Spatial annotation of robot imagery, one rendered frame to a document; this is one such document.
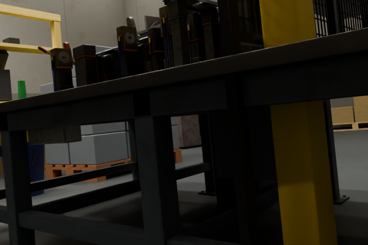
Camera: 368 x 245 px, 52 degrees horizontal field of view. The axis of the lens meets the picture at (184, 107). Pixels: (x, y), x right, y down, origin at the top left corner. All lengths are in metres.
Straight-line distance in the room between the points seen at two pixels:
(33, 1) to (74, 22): 1.36
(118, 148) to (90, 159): 0.32
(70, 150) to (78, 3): 8.72
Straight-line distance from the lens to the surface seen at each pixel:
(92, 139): 3.94
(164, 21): 1.63
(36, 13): 5.61
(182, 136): 6.78
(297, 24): 0.94
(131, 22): 1.97
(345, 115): 8.28
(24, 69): 11.05
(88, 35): 12.45
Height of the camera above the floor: 0.57
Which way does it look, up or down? 2 degrees up
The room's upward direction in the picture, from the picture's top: 5 degrees counter-clockwise
